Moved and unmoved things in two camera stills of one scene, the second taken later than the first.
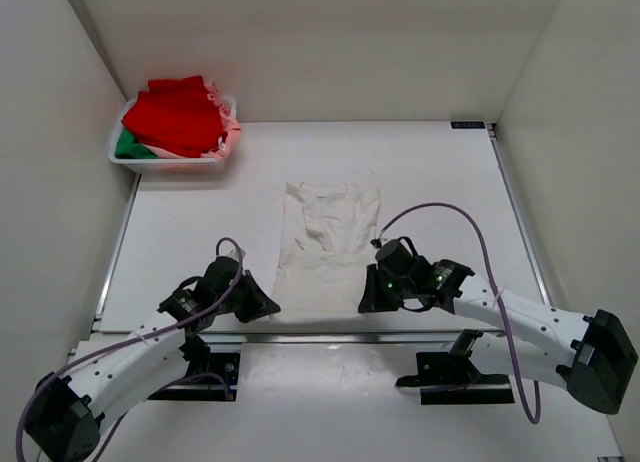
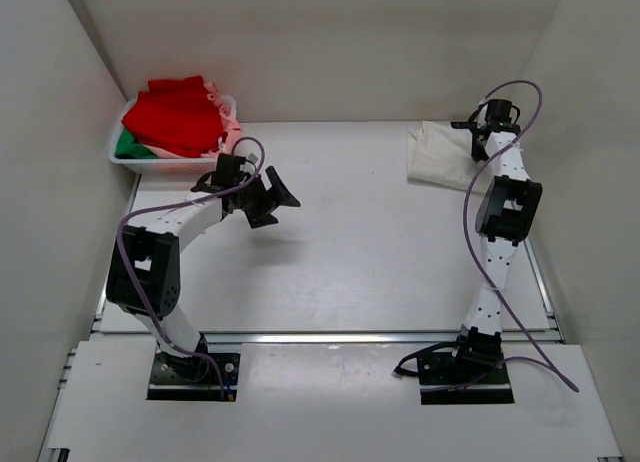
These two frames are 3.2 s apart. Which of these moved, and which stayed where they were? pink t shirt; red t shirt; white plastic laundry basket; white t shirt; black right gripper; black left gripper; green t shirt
Moved: black right gripper; white t shirt; black left gripper
Stayed: green t shirt; pink t shirt; white plastic laundry basket; red t shirt
